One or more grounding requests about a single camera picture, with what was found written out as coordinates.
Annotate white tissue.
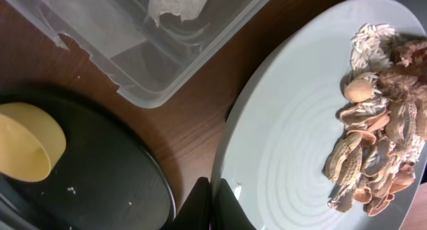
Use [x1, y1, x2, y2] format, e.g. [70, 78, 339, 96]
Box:
[148, 0, 207, 27]

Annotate food scraps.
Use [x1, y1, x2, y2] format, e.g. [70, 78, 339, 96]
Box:
[324, 24, 426, 217]

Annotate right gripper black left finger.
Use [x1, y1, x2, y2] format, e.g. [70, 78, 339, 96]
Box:
[162, 177, 211, 230]

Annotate clear plastic bin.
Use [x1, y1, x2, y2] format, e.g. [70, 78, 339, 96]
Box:
[6, 0, 269, 109]

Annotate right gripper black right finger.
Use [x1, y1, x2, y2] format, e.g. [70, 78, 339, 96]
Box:
[213, 179, 256, 230]

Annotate grey plate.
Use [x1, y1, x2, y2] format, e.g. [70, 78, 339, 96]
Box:
[211, 0, 425, 229]

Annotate round black tray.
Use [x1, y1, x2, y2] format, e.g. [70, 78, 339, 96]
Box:
[1, 88, 176, 229]

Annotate yellow plastic bowl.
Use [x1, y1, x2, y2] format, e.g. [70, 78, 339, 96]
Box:
[1, 102, 67, 182]

